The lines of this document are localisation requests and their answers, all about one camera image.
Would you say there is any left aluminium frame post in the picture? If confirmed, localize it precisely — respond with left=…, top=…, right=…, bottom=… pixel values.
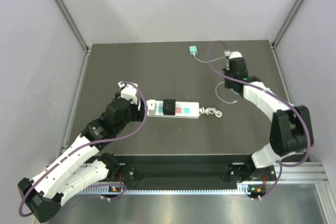
left=39, top=0, right=90, bottom=51

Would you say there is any grey slotted cable duct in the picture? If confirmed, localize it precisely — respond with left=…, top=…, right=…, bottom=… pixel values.
left=83, top=183, right=266, bottom=195

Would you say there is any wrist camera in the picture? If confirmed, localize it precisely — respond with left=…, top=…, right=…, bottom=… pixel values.
left=224, top=50, right=242, bottom=60
left=118, top=81, right=138, bottom=104

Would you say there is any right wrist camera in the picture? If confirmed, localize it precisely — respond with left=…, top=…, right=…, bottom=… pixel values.
left=224, top=50, right=242, bottom=60

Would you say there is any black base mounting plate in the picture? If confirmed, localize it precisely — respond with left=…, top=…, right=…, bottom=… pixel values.
left=116, top=154, right=277, bottom=190

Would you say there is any white power strip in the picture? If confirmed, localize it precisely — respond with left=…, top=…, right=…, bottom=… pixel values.
left=148, top=100, right=200, bottom=119

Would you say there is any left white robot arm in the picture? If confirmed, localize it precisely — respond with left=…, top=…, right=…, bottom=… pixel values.
left=18, top=96, right=148, bottom=223

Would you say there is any white cube adapter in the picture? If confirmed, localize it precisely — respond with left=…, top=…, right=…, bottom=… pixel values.
left=147, top=99, right=156, bottom=113

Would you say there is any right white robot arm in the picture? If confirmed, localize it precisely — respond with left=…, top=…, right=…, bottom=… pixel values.
left=223, top=54, right=314, bottom=182

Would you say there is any right aluminium frame post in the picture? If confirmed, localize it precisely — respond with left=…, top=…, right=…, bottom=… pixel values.
left=271, top=0, right=321, bottom=48

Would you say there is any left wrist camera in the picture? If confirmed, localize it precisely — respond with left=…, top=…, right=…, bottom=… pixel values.
left=118, top=81, right=138, bottom=104

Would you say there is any aluminium frame post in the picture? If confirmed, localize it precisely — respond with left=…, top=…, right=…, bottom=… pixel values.
left=271, top=0, right=321, bottom=48
left=39, top=0, right=90, bottom=51

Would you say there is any white power strip cord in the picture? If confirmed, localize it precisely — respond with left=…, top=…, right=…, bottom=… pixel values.
left=198, top=106, right=223, bottom=118

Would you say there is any teal charger block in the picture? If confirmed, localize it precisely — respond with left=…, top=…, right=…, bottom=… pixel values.
left=189, top=46, right=198, bottom=55

